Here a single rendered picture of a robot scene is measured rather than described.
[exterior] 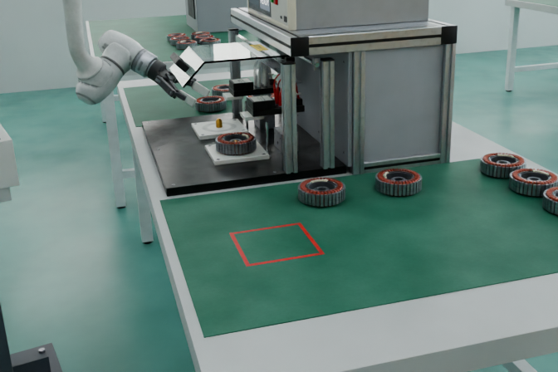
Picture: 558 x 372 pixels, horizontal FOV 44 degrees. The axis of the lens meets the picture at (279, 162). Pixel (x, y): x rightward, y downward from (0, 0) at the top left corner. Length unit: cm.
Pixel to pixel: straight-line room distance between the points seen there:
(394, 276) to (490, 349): 24
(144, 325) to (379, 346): 161
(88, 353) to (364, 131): 128
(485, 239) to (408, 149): 47
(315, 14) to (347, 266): 72
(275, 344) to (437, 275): 36
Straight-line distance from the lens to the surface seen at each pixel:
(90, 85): 246
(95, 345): 255
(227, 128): 211
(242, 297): 123
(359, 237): 144
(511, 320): 121
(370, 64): 174
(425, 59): 181
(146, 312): 269
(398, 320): 118
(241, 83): 208
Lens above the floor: 137
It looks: 19 degrees down
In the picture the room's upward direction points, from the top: 2 degrees counter-clockwise
